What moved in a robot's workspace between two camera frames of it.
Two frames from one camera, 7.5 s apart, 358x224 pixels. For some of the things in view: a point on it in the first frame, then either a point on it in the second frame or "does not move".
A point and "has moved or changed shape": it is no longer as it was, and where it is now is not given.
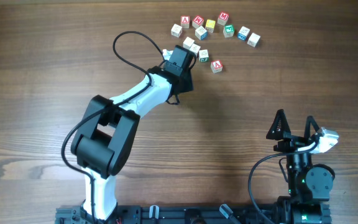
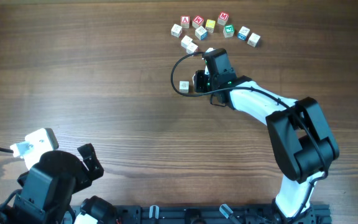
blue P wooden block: [243, 32] does not move
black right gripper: [292, 141] to [198, 79]
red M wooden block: [223, 18] does not move
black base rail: [271, 214] does not move
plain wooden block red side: [176, 30] does not move
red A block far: [185, 21] does not move
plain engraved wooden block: [195, 48] has moved or changed shape
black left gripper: [189, 86] to [95, 170]
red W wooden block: [197, 22] does not move
